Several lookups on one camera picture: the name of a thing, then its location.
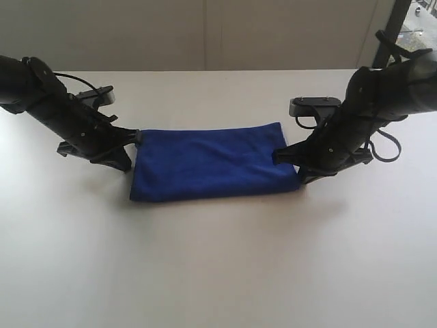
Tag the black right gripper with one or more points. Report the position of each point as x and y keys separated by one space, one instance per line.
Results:
x=343 y=139

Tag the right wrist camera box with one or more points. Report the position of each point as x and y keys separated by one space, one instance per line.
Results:
x=317 y=107

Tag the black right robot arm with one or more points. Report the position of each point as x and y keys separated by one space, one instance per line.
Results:
x=412 y=85

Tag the blue towel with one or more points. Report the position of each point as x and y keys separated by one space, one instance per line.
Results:
x=173 y=166

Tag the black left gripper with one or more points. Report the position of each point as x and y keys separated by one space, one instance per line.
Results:
x=86 y=132

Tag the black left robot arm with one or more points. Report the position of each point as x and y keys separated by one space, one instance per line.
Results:
x=29 y=85

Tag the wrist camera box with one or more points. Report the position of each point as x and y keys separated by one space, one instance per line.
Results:
x=95 y=99
x=317 y=107

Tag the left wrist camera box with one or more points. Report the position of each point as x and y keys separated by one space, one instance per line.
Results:
x=95 y=99

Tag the dark window frame post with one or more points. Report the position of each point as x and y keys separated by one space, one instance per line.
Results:
x=392 y=29

